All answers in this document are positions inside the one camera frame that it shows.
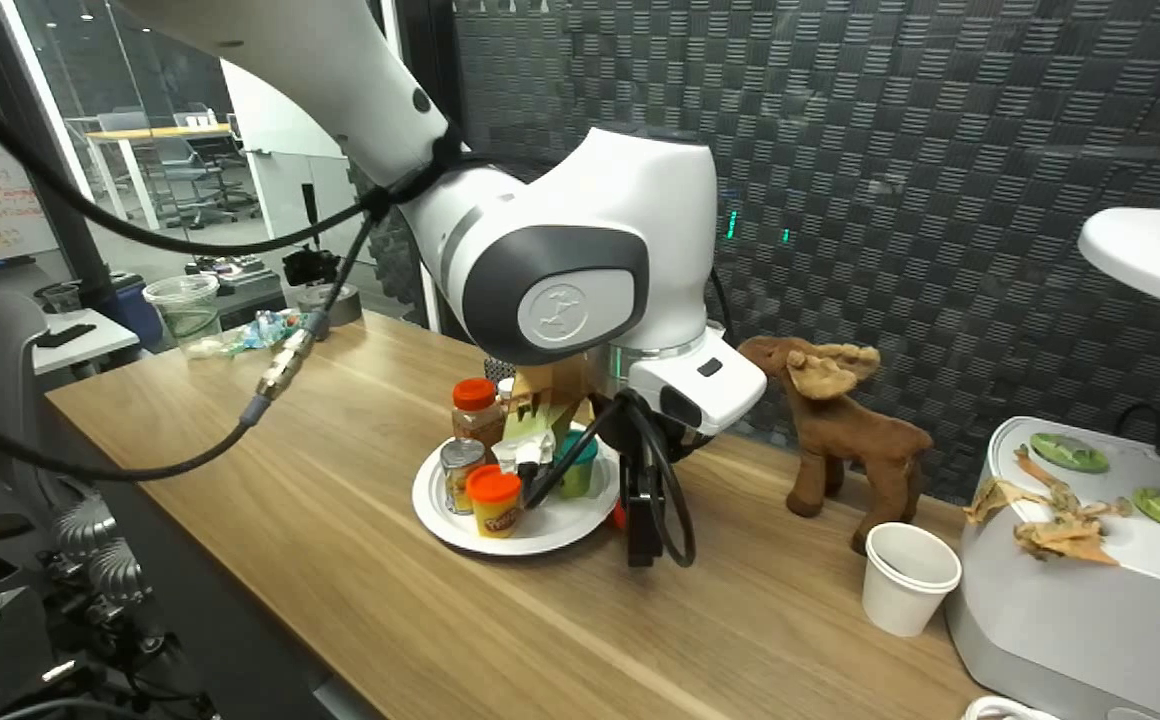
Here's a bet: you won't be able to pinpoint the clear plastic cup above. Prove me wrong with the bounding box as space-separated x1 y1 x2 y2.
139 268 225 344

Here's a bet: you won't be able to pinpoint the dried brown leaves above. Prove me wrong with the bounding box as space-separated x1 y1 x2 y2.
963 443 1133 575

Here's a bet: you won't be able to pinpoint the white paper plate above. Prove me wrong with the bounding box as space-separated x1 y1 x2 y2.
406 435 623 560

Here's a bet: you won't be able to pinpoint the black robot cable with connector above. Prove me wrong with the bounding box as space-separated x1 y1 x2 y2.
0 35 397 488

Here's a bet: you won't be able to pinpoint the brown moose plush toy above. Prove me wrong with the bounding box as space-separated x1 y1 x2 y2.
737 332 939 554

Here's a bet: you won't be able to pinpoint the grey tape roll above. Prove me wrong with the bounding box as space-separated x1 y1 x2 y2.
287 280 366 332

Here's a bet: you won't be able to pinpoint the white plastic bin appliance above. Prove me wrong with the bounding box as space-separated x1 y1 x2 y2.
949 411 1160 720

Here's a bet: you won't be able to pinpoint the crumpled green plastic bag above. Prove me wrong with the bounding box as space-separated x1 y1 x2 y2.
184 305 313 359

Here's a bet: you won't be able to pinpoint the small tub teal lid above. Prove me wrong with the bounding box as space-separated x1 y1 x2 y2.
557 435 604 504

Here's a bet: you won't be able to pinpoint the black metal pole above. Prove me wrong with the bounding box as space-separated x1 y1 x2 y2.
0 0 116 311

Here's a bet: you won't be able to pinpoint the black camera tripod rig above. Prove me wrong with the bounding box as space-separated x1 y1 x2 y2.
0 456 210 720

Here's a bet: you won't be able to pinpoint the white paper cup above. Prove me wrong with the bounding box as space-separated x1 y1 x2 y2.
859 520 967 645

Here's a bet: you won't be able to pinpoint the brown spice bottle orange cap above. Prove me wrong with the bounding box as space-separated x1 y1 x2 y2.
446 377 507 450

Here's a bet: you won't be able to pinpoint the white round lamp head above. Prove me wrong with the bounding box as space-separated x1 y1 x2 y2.
1076 203 1160 318

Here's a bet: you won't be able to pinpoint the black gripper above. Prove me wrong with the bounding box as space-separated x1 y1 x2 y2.
595 388 707 572

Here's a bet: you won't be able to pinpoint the yellow tub orange lid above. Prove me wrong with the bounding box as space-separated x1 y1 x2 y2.
460 459 526 539

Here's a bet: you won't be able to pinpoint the white bowl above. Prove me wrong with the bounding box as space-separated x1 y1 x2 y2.
961 692 1059 720

